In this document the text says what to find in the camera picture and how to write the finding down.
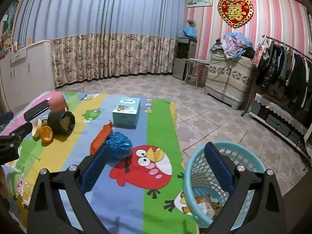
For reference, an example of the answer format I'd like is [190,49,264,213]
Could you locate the blue plastic bag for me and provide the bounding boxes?
[105,132,132,160]

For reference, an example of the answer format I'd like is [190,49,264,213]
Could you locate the teal plastic laundry basket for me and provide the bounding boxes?
[183,141,265,228]

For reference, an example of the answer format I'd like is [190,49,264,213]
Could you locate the blue and floral curtain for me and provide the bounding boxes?
[13,0,186,87]

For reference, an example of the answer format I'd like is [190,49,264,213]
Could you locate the brown paper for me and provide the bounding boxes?
[210,202,223,217]

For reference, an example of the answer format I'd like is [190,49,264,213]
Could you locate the metal clothes rack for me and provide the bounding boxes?
[241,34,311,117]

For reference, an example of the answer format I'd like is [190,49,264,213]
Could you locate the orange peel half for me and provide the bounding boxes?
[39,125,53,144]

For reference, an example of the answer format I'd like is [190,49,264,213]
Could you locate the low lace covered shelf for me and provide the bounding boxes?
[244,93,311,164]

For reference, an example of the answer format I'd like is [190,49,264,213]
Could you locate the hanging dark clothes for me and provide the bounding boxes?
[256,40,311,113]

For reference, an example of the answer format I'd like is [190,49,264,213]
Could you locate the white low cabinet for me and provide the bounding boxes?
[1,40,55,112]

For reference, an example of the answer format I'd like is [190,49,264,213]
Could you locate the blue covered water bottle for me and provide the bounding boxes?
[183,20,197,40]

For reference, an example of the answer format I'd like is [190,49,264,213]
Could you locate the red heart wall decoration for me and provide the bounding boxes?
[217,0,254,28]

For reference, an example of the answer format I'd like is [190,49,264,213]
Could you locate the black cylindrical pot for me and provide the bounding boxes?
[48,111,76,135]

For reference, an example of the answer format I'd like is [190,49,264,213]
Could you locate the teal tissue box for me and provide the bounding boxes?
[112,96,141,129]

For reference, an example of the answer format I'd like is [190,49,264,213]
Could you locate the printed paper wrapper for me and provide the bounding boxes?
[198,194,215,219]

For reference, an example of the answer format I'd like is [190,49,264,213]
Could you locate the orange wrapper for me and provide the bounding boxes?
[89,121,113,155]

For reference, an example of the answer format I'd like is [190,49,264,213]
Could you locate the colourful cartoon play mat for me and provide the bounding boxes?
[4,92,198,233]

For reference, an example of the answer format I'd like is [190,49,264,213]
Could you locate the dark wooden furniture side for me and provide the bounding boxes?
[283,170,312,234]

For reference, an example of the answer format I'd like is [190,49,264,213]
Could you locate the pile of folded bedding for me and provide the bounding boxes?
[210,32,255,61]

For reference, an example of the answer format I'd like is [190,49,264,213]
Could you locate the framed landscape wall picture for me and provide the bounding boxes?
[187,0,213,7]

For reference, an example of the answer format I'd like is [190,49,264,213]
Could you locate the pink piggy toy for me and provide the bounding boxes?
[48,92,69,112]

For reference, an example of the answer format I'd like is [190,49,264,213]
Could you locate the grey water dispenser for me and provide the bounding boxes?
[172,37,197,80]

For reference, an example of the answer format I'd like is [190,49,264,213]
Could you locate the cloth covered storage chest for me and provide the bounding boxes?
[205,52,254,110]

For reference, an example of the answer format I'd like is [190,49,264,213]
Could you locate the cream small bowl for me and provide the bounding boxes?
[32,118,42,138]

